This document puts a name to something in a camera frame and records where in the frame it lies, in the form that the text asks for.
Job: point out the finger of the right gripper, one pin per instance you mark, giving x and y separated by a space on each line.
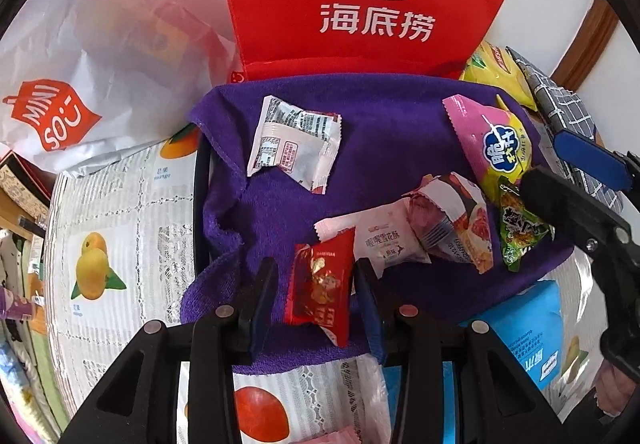
585 221
592 158

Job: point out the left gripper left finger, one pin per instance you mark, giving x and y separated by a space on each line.
136 399

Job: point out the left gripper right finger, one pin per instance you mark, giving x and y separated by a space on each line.
457 384

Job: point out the green snack packet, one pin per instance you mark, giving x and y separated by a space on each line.
520 230

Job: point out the pink yellow snack packet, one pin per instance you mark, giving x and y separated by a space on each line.
493 139

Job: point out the pink strawberry snack packet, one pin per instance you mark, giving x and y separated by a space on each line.
449 216

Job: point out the light pink pastry packet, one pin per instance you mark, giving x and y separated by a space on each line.
383 235

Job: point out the red candy packet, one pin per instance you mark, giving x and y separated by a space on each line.
320 286

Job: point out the white small snack packet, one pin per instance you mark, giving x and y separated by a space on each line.
302 144

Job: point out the pink bear Lotso snack packet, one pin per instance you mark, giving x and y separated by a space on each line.
346 435

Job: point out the right hand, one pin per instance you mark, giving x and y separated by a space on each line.
614 389

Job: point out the grey checkered star pouch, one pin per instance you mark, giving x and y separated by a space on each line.
563 109

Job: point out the blue tissue pack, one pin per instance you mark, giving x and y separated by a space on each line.
530 326

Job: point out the yellow chips bag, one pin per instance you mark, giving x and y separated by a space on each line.
493 66

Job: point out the purple bottle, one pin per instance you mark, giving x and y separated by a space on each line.
15 307

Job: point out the fruit print tablecloth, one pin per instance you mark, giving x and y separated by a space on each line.
124 245

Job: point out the purple towel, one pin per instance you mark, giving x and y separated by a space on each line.
395 130

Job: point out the white Miniso plastic bag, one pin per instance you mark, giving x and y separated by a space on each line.
85 83

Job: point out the brown wooden door frame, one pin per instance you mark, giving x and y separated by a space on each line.
589 44

